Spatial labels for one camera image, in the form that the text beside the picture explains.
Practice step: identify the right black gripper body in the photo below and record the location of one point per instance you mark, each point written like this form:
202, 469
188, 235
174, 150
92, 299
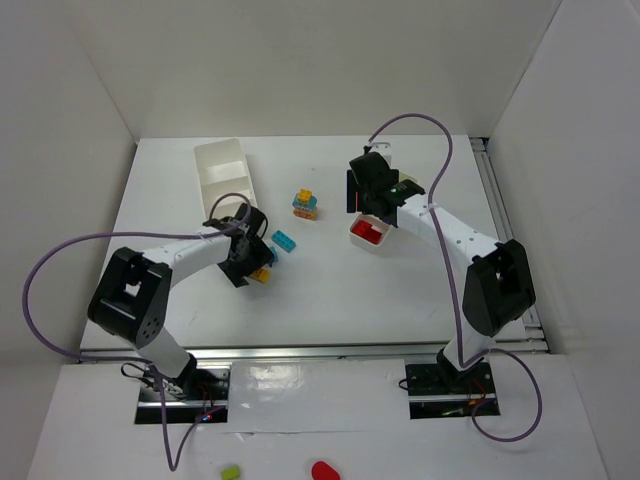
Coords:
353, 191

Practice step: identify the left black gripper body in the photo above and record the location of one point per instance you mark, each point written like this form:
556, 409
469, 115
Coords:
236, 270

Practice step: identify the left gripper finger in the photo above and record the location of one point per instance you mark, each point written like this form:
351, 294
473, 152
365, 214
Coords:
236, 273
260, 254

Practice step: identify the orange lego brick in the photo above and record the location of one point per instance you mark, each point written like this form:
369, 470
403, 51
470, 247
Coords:
261, 275

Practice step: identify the red sloped lego brick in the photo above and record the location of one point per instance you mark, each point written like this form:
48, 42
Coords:
358, 227

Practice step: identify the white divided container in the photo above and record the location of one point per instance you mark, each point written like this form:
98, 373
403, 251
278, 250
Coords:
364, 245
222, 168

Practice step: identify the multicolour lego tower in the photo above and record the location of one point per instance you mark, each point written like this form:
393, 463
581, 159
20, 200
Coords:
305, 205

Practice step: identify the red curved lego brick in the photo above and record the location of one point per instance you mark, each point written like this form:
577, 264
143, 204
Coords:
372, 235

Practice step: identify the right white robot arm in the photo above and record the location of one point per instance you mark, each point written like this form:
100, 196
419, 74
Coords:
490, 281

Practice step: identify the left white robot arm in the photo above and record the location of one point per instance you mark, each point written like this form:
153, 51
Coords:
132, 296

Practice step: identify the long teal lego brick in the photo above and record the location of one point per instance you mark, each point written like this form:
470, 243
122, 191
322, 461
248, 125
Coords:
282, 240

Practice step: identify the green lego outside workspace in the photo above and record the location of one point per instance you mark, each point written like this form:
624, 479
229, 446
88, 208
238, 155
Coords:
230, 473

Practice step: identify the red object at edge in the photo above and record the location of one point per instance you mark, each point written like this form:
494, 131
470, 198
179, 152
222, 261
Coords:
321, 470

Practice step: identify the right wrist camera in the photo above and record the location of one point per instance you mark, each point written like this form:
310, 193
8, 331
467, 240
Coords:
384, 149

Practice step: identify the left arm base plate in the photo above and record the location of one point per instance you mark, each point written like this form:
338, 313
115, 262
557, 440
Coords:
207, 399

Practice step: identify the aluminium rail front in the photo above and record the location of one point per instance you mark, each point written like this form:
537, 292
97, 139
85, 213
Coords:
334, 352

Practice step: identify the aluminium rail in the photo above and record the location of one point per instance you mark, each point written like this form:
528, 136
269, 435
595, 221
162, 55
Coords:
334, 352
528, 327

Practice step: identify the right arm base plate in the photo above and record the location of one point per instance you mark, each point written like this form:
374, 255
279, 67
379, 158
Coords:
430, 397

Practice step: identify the aluminium rail right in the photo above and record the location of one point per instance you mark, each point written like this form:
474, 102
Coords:
528, 327

